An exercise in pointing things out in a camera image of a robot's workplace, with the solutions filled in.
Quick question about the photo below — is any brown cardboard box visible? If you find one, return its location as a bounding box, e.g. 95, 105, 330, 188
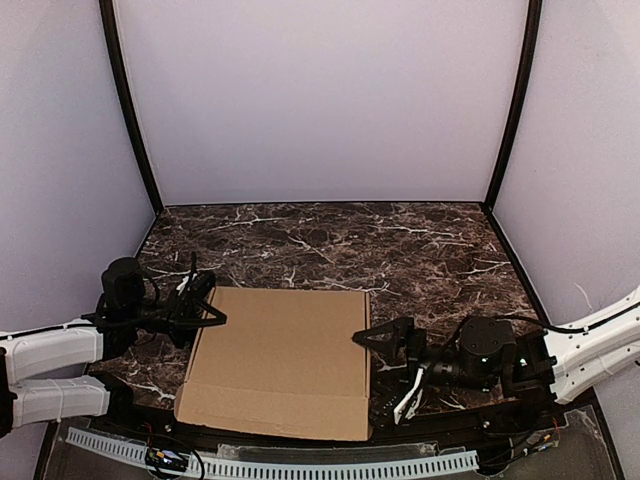
174, 287, 372, 441

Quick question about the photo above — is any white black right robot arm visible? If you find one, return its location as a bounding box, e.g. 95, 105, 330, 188
352, 290, 639, 417

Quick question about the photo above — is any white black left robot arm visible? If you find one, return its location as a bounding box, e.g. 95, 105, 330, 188
1, 257, 227, 435

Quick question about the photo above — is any small green circuit board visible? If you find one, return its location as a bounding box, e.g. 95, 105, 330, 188
144, 448, 190, 470

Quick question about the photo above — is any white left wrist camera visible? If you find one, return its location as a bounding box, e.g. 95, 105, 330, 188
175, 272, 199, 295

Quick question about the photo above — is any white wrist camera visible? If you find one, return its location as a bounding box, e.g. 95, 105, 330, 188
175, 272, 199, 295
393, 367, 425, 426

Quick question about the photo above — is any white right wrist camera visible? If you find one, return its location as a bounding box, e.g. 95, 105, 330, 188
393, 367, 425, 426

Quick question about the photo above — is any white slotted cable duct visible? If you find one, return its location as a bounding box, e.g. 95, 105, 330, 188
65, 427, 479, 480

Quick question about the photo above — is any black front table rail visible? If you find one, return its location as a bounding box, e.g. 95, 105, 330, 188
90, 402, 567, 451

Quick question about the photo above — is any black right frame post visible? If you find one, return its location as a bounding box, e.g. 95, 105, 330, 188
482, 0, 543, 215

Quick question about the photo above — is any black frame post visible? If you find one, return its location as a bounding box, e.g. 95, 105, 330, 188
98, 0, 164, 216
482, 0, 543, 215

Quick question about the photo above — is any black left frame post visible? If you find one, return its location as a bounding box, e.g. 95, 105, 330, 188
98, 0, 164, 216

